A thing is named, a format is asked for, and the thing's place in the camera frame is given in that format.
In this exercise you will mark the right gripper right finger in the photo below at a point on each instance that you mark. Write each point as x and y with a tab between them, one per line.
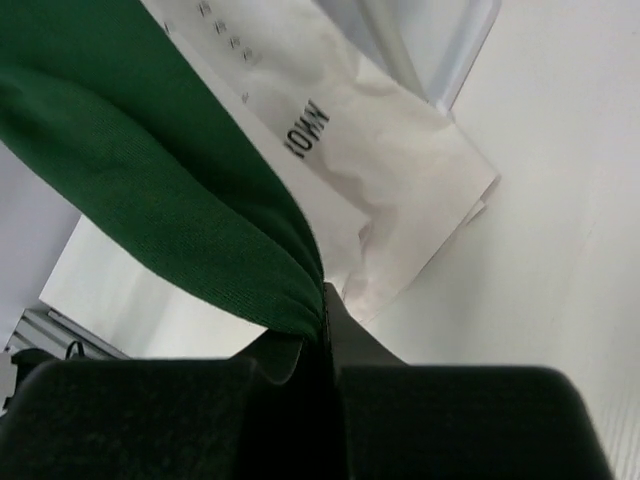
402	421

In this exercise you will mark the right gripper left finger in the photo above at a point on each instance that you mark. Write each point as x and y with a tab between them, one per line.
256	415

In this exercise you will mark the green and white t shirt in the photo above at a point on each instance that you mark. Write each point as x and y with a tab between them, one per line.
244	151

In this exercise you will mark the silver clothes rack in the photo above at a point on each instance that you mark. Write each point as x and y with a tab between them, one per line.
429	47

